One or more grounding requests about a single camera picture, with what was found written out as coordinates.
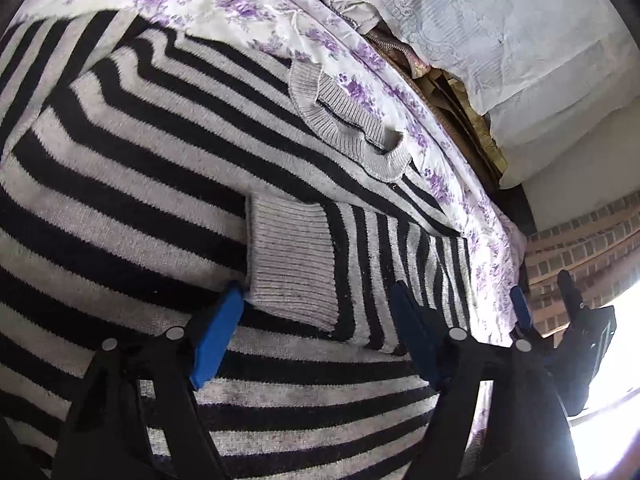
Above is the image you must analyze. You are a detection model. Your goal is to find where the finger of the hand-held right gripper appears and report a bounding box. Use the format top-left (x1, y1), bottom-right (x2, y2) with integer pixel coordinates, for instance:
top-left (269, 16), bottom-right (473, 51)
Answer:
top-left (509, 285), bottom-right (536, 340)
top-left (556, 269), bottom-right (589, 329)

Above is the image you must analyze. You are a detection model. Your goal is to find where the purple floral bed sheet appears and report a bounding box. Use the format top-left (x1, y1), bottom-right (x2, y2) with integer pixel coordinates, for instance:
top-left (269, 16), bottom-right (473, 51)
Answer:
top-left (10, 0), bottom-right (528, 441)

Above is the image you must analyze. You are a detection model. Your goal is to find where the stack of folded brown blankets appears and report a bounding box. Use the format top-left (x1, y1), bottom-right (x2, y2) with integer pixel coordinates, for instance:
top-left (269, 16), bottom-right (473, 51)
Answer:
top-left (365, 25), bottom-right (510, 188)

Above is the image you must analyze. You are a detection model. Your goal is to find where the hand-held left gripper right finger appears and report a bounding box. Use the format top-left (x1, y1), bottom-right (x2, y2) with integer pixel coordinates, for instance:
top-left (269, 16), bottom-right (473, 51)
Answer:
top-left (390, 282), bottom-right (583, 480)

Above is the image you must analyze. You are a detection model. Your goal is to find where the white embroidered cover cloth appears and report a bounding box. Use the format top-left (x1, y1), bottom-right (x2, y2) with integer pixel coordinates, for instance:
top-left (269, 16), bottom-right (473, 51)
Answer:
top-left (280, 0), bottom-right (628, 118)

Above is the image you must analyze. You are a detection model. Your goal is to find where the black and white striped sweater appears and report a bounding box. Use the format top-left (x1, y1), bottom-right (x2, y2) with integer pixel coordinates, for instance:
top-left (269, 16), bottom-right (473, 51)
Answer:
top-left (0, 7), bottom-right (471, 480)

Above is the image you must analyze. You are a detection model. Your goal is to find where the window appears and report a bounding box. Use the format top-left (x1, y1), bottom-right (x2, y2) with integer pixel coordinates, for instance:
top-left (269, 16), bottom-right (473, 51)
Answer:
top-left (570, 285), bottom-right (640, 480)

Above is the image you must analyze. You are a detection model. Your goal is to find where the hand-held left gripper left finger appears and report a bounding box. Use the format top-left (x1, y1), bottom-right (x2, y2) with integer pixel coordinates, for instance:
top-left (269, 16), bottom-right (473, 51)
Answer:
top-left (52, 280), bottom-right (246, 480)

